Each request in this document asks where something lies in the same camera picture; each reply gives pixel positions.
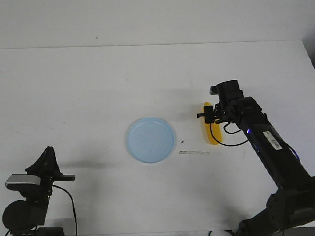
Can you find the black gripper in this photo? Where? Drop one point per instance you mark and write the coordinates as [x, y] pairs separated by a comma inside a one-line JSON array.
[[54, 174], [220, 113]]

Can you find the light blue plate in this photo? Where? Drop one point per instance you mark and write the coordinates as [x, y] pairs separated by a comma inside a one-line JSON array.
[[150, 140]]

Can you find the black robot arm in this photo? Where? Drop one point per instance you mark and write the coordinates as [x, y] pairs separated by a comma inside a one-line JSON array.
[[27, 217], [293, 204]]

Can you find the clear tape strip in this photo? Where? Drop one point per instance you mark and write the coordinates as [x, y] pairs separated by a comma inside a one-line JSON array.
[[185, 152]]

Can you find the yellow corn cob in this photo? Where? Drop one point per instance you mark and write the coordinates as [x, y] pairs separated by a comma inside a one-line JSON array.
[[213, 131]]

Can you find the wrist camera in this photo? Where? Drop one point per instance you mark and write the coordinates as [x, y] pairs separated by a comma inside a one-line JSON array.
[[213, 90], [25, 184]]

